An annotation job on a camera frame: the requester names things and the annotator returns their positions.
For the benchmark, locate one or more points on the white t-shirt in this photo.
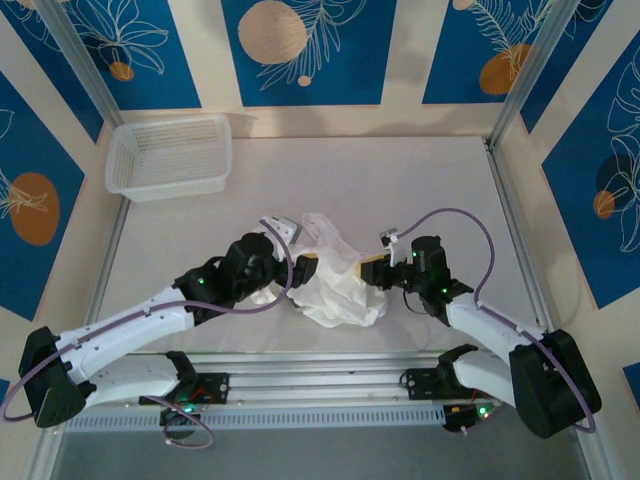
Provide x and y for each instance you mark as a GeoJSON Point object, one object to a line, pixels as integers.
{"type": "Point", "coordinates": [335, 290]}

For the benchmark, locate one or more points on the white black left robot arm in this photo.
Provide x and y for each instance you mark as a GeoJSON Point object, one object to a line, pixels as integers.
{"type": "Point", "coordinates": [130, 325]}

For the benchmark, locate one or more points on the white plastic mesh basket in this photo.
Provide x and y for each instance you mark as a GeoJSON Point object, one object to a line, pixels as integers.
{"type": "Point", "coordinates": [170, 150]}

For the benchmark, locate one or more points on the black controller board green light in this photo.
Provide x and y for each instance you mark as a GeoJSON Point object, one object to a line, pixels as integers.
{"type": "Point", "coordinates": [180, 417]}
{"type": "Point", "coordinates": [467, 417]}

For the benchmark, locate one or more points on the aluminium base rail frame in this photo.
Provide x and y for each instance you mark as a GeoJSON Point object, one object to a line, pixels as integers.
{"type": "Point", "coordinates": [310, 380]}

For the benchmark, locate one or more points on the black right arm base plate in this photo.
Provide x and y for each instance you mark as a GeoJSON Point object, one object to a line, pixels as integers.
{"type": "Point", "coordinates": [422, 385]}

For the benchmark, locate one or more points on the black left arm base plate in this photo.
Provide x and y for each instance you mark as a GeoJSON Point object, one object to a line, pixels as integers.
{"type": "Point", "coordinates": [215, 387]}

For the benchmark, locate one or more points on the aluminium table side rail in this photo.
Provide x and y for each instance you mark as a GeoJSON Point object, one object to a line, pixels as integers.
{"type": "Point", "coordinates": [112, 245]}
{"type": "Point", "coordinates": [500, 170]}

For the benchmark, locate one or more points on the aluminium corner post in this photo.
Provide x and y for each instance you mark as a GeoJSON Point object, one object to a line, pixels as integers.
{"type": "Point", "coordinates": [85, 65]}
{"type": "Point", "coordinates": [537, 70]}

